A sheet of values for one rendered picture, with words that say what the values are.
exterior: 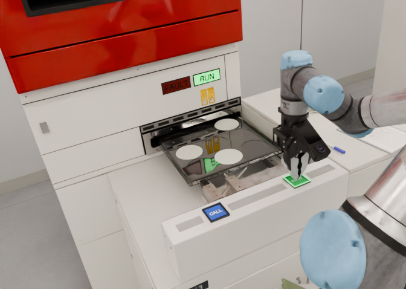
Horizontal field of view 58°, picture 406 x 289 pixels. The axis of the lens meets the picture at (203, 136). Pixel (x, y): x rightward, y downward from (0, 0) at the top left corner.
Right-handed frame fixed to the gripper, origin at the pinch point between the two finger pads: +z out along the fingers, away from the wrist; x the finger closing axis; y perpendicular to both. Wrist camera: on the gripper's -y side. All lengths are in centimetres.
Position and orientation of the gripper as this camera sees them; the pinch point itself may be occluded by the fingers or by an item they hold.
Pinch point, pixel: (298, 177)
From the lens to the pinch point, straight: 107.9
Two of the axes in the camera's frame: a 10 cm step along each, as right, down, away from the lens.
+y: -4.2, -4.1, 8.1
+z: 1.0, 8.6, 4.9
